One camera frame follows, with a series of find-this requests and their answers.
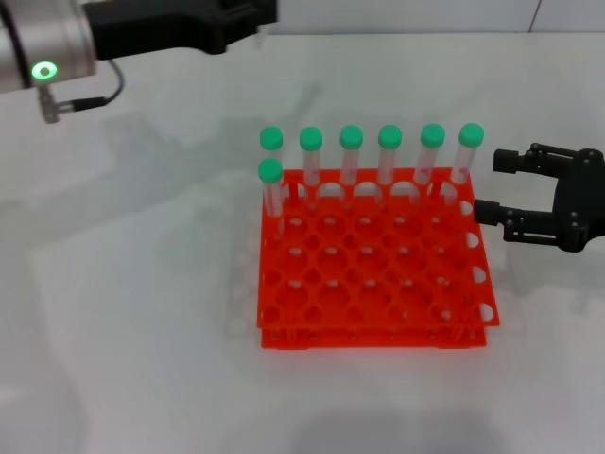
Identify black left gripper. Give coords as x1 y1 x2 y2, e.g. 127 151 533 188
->
83 0 280 57

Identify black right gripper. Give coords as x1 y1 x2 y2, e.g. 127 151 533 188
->
473 142 605 253

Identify orange test tube rack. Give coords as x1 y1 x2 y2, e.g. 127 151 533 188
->
256 167 501 351

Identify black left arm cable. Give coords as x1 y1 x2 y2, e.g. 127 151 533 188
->
37 60 127 125

